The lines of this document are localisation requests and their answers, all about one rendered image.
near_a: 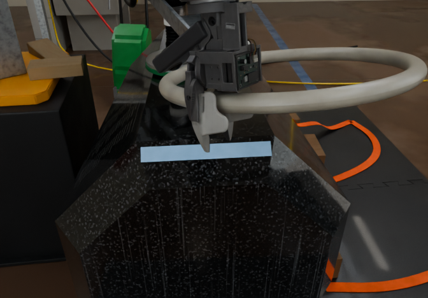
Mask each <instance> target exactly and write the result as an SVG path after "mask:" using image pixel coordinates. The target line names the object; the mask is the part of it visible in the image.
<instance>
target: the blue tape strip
mask: <svg viewBox="0 0 428 298"><path fill-rule="evenodd" d="M261 156H272V153H271V142H270V141H259V142H244V143H218V144H210V152H205V151H204V150H203V148H202V146H201V145H177V146H150V147H141V162H160V161H173V160H198V159H223V158H236V157H261Z"/></svg>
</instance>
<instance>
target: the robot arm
mask: <svg viewBox="0 0 428 298"><path fill-rule="evenodd" d="M180 1H181V2H187V1H190V4H188V5H187V8H188V14H189V15H191V14H201V20H200V21H197V22H196V23H195V24H194V25H192V26H191V27H190V28H189V29H187V30H186V31H185V32H184V33H183V34H182V35H181V36H180V37H179V38H177V39H176V40H175V41H174V42H172V43H171V44H170V45H169V46H168V47H167V48H165V49H163V51H162V52H161V53H160V54H158V56H156V58H154V59H153V61H152V63H153V65H154V66H155V68H156V70H157V72H158V73H164V72H166V71H176V70H177V69H179V68H180V67H181V65H182V64H183V63H184V62H185V61H187V71H186V72H185V87H184V96H185V104H186V107H187V112H188V115H189V120H190V121H192V126H193V128H194V132H195V134H196V136H197V138H198V140H199V142H200V144H201V146H202V148H203V150H204V151H205V152H210V137H209V135H210V134H217V133H221V132H222V134H223V135H224V136H225V138H226V140H229V141H230V140H231V137H232V130H233V123H234V122H235V121H238V120H244V119H248V118H252V117H253V114H239V113H220V112H219V111H218V110H217V98H216V96H215V94H214V93H213V92H210V91H209V92H204V90H207V89H215V90H214V92H226V93H238V91H239V90H242V89H244V88H247V87H249V86H251V85H253V84H256V83H258V82H259V81H262V64H261V50H260V45H256V43H255V41H254V40H253V39H250V40H252V41H253V43H251V41H250V40H249V39H248V38H247V27H246V13H247V12H251V11H252V1H245V2H240V1H239V0H180ZM248 41H249V42H250V44H249V45H248ZM258 64H259V65H258Z"/></svg>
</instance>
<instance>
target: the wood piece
mask: <svg viewBox="0 0 428 298"><path fill-rule="evenodd" d="M83 69H84V66H83V59H82V56H81V55H79V56H71V57H58V58H49V59H36V60H30V62H29V65H28V67H27V72H28V75H29V79H30V81H33V80H46V79H52V78H65V77H72V76H83Z"/></svg>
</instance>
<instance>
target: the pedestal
mask: <svg viewBox="0 0 428 298"><path fill-rule="evenodd" d="M79 55H81V56H82V59H83V66H84V69H83V76H72V77H65V78H60V80H59V81H58V83H57V85H56V87H55V89H54V91H53V92H52V95H51V96H50V98H49V100H47V101H44V102H42V103H39V104H31V105H19V106H0V267H9V266H21V265H28V264H40V263H47V262H60V261H67V260H66V257H65V254H64V250H63V247H62V244H61V240H60V237H59V233H58V231H57V227H56V224H55V219H56V218H57V215H58V214H59V211H60V210H61V208H62V205H63V204H64V201H65V200H66V197H67V195H68V193H69V191H70V189H71V187H72V185H73V183H74V181H75V179H76V177H77V175H78V172H79V170H80V168H81V166H82V164H83V162H84V160H85V158H86V156H87V154H88V152H89V150H90V148H91V146H92V144H93V142H94V140H95V138H96V136H97V133H98V132H99V126H98V122H97V116H96V109H95V106H94V99H93V95H92V88H91V84H90V78H89V71H88V67H87V61H86V56H85V54H72V55H70V56H79Z"/></svg>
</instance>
